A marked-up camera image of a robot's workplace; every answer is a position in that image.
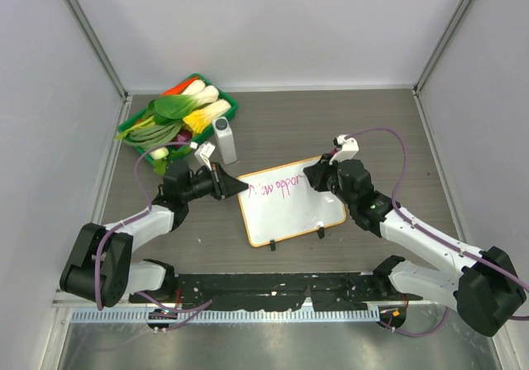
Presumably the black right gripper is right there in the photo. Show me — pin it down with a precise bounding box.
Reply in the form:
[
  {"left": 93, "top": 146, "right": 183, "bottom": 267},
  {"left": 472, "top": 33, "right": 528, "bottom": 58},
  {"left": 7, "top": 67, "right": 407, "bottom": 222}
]
[{"left": 305, "top": 154, "right": 356, "bottom": 209}]

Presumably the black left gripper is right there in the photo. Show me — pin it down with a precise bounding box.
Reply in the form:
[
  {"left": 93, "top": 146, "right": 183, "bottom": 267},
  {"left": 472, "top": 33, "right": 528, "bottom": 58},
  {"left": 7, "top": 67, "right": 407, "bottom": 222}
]
[{"left": 182, "top": 162, "right": 247, "bottom": 202}]

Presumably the yellow framed whiteboard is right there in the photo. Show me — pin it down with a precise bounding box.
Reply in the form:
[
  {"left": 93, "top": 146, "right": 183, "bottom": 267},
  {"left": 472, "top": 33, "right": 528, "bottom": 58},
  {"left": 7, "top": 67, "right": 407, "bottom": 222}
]
[{"left": 238, "top": 157, "right": 347, "bottom": 248}]

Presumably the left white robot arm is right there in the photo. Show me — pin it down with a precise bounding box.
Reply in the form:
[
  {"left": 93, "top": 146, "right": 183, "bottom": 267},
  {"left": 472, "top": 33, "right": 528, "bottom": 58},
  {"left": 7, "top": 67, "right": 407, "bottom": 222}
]
[{"left": 60, "top": 159, "right": 249, "bottom": 309}]

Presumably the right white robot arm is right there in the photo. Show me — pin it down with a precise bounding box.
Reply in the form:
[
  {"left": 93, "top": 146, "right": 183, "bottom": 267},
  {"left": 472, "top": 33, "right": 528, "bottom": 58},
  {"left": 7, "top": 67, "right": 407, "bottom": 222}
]
[{"left": 303, "top": 154, "right": 527, "bottom": 337}]

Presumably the white pen holder box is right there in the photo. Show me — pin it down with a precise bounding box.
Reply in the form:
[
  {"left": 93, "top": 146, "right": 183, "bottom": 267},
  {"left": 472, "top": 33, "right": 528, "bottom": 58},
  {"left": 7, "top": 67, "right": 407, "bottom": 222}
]
[{"left": 212, "top": 116, "right": 237, "bottom": 164}]

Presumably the purple toy onion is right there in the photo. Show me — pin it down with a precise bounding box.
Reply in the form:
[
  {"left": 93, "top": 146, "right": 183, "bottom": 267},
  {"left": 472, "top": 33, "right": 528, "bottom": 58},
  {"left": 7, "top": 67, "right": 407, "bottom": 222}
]
[{"left": 172, "top": 130, "right": 193, "bottom": 146}]

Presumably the yellow napa cabbage toy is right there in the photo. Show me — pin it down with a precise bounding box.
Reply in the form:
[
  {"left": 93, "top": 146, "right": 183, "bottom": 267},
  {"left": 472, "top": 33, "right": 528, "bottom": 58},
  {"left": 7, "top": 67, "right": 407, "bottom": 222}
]
[{"left": 183, "top": 99, "right": 231, "bottom": 134}]

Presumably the green plastic vegetable tray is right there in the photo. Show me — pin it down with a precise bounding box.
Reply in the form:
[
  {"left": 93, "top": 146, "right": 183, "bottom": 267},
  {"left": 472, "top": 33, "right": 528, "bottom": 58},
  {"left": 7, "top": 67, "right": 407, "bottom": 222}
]
[{"left": 115, "top": 74, "right": 238, "bottom": 168}]

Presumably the green bok choy toy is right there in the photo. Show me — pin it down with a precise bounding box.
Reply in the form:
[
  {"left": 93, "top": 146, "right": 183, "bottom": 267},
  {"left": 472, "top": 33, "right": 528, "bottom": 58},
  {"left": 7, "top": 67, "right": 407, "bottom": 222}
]
[{"left": 141, "top": 78, "right": 206, "bottom": 125}]

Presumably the white bok choy toy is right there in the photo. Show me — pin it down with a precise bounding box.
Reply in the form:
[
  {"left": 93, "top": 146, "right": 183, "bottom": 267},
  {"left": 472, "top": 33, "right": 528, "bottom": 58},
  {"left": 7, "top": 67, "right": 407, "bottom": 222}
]
[{"left": 194, "top": 85, "right": 219, "bottom": 108}]

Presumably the green onion toy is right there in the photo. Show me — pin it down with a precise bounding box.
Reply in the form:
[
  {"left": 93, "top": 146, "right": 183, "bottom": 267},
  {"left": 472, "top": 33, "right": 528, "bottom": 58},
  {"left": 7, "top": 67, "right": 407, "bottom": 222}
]
[{"left": 114, "top": 118, "right": 183, "bottom": 152}]

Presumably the orange toy carrot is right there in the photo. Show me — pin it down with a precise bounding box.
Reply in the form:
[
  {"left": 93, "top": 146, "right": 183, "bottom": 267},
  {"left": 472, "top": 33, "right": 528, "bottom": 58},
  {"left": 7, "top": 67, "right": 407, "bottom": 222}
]
[{"left": 161, "top": 76, "right": 198, "bottom": 97}]

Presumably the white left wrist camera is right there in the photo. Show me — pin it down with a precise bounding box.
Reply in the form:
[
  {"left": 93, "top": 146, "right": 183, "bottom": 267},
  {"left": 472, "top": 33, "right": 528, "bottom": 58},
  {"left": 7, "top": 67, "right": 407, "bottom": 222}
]
[{"left": 190, "top": 141, "right": 216, "bottom": 169}]

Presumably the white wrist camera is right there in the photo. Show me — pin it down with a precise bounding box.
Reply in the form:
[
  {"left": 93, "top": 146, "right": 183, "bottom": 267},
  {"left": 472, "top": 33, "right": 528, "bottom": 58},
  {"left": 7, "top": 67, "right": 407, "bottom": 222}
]
[
  {"left": 330, "top": 135, "right": 360, "bottom": 164},
  {"left": 190, "top": 141, "right": 216, "bottom": 169}
]

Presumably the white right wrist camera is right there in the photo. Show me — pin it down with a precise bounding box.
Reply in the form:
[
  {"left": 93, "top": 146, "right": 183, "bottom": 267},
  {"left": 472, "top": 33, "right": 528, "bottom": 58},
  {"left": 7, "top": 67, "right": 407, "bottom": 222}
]
[{"left": 330, "top": 135, "right": 360, "bottom": 164}]

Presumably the black wire whiteboard stand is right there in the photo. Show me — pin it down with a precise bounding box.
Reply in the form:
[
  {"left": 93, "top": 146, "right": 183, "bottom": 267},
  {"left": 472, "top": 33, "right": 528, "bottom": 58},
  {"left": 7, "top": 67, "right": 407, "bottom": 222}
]
[{"left": 269, "top": 221, "right": 326, "bottom": 252}]

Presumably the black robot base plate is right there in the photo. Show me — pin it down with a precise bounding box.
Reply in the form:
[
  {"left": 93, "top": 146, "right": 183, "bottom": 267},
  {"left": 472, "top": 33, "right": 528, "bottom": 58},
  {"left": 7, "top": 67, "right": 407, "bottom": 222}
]
[{"left": 149, "top": 273, "right": 420, "bottom": 312}]

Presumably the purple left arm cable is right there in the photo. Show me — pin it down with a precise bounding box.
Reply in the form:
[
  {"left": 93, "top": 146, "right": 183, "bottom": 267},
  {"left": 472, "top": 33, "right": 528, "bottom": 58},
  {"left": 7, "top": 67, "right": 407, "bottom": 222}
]
[{"left": 94, "top": 140, "right": 214, "bottom": 332}]

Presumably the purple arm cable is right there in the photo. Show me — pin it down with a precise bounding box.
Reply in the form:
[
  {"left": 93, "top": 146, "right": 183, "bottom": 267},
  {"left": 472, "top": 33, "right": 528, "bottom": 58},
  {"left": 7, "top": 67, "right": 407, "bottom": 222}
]
[
  {"left": 94, "top": 140, "right": 214, "bottom": 332},
  {"left": 349, "top": 127, "right": 529, "bottom": 338}
]

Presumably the grey slotted cable duct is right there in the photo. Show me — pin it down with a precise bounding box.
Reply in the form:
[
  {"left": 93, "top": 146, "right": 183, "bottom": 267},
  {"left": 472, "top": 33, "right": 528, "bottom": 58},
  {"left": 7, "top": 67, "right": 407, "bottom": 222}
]
[{"left": 70, "top": 306, "right": 379, "bottom": 325}]

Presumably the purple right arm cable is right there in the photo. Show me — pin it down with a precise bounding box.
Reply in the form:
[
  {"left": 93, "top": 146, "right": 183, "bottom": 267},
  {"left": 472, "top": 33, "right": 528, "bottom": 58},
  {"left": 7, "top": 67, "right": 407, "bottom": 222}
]
[{"left": 349, "top": 127, "right": 529, "bottom": 338}]

